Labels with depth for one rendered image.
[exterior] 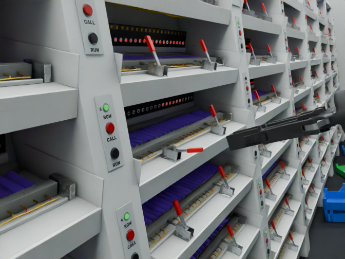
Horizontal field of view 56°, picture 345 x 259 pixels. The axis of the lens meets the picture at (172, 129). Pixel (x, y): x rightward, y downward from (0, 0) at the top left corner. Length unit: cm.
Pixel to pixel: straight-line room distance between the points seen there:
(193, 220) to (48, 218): 44
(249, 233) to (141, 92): 72
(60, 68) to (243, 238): 84
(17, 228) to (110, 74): 27
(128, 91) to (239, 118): 59
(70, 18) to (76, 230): 31
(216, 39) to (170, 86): 45
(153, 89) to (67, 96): 22
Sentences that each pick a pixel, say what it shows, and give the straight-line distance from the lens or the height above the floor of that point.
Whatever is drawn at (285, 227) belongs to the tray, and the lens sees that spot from 165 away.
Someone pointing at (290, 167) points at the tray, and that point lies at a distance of 185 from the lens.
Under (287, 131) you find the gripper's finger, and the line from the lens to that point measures 56.
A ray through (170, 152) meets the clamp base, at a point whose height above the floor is 91.
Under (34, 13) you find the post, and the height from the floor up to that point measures 120.
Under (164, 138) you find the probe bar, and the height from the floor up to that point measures 93.
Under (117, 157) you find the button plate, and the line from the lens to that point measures 55.
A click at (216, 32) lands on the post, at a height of 121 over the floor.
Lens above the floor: 106
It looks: 8 degrees down
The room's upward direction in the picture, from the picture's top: 9 degrees counter-clockwise
